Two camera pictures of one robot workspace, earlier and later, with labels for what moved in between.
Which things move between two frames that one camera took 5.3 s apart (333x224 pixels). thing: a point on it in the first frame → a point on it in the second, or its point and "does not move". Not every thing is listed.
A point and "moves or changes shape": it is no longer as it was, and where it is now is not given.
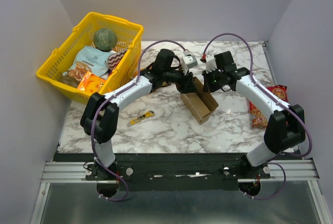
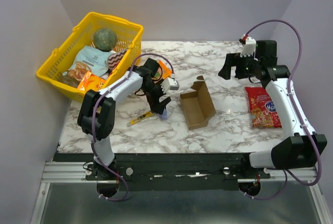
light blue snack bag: (90, 60) does not move
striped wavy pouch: (114, 58) does not move
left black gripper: (186, 85) → (153, 102)
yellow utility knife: (149, 113) does not move
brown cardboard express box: (201, 103) moves or changes shape
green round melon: (105, 39) does not move
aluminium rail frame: (281, 171) does not move
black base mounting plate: (173, 172) does not move
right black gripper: (208, 82) → (237, 65)
